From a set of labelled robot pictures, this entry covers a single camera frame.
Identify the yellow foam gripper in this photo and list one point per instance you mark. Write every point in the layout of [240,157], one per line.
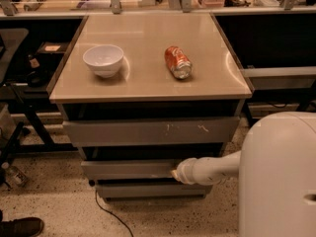
[186,171]

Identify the grey drawer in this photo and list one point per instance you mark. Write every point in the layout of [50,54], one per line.
[129,169]
[161,131]
[121,189]

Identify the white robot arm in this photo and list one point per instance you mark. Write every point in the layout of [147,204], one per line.
[276,170]

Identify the grey drawer cabinet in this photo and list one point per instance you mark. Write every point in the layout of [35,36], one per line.
[144,88]

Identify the grey top drawer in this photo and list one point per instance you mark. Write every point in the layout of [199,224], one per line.
[161,131]

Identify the grey bottom drawer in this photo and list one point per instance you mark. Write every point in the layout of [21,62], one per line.
[121,189]

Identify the black desk leg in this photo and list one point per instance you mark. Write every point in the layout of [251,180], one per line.
[248,115]

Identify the orange soda can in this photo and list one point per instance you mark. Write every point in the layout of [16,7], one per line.
[177,62]

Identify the white bowl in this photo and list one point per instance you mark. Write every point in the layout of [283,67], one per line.
[104,60]

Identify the dark shoe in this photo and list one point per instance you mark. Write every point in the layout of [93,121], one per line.
[24,227]

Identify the plastic water bottle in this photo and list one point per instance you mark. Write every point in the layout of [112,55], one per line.
[15,173]

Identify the dark glass bottle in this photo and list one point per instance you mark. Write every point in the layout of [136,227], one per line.
[38,75]

